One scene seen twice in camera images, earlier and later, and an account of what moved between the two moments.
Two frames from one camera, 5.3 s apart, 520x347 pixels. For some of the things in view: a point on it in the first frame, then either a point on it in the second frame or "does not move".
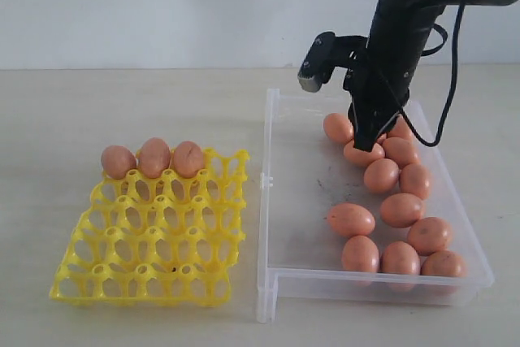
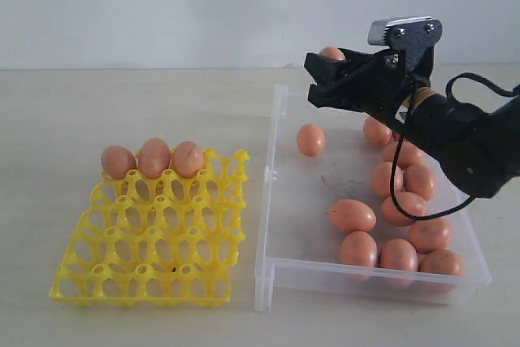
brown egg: x=154 y=158 does not move
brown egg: x=117 y=161 does not move
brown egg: x=188 y=159 does not move
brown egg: x=338 y=128 → x=311 y=139
